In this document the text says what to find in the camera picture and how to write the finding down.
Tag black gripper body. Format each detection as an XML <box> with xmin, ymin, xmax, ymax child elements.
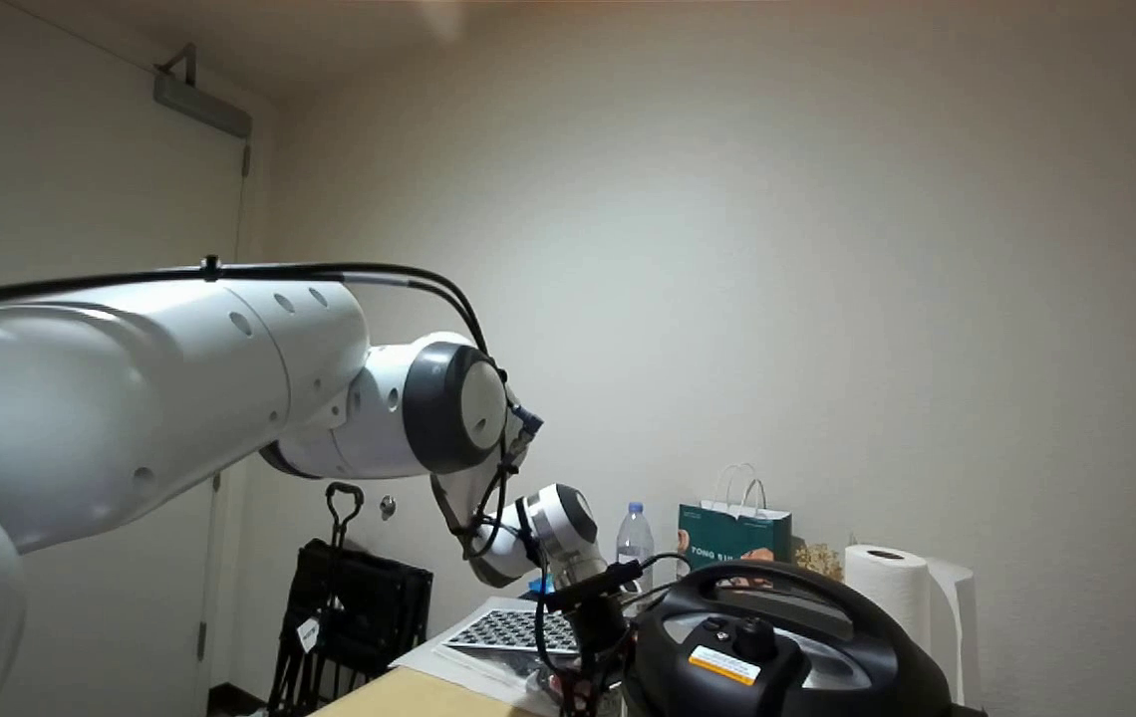
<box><xmin>570</xmin><ymin>592</ymin><xmax>636</xmax><ymax>675</ymax></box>

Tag brown snack bag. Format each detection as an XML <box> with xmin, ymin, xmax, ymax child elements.
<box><xmin>791</xmin><ymin>532</ymin><xmax>848</xmax><ymax>580</ymax></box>

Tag clear plastic water bottle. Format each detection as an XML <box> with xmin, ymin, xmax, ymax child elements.
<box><xmin>608</xmin><ymin>497</ymin><xmax>659</xmax><ymax>590</ymax></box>

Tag green paper bag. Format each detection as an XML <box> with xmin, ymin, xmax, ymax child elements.
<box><xmin>672</xmin><ymin>472</ymin><xmax>797</xmax><ymax>576</ymax></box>

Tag grey door closer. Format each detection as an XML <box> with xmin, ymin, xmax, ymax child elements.
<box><xmin>147</xmin><ymin>42</ymin><xmax>255</xmax><ymax>144</ymax></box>

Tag black power cord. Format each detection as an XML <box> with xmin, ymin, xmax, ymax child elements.
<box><xmin>531</xmin><ymin>609</ymin><xmax>636</xmax><ymax>717</ymax></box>

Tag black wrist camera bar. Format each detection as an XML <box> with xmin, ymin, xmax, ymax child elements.
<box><xmin>535</xmin><ymin>562</ymin><xmax>654</xmax><ymax>618</ymax></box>

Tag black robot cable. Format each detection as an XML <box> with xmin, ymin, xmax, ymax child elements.
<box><xmin>0</xmin><ymin>256</ymin><xmax>527</xmax><ymax>565</ymax></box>

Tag white paper towel roll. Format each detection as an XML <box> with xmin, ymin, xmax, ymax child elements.
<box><xmin>842</xmin><ymin>541</ymin><xmax>931</xmax><ymax>658</ymax></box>

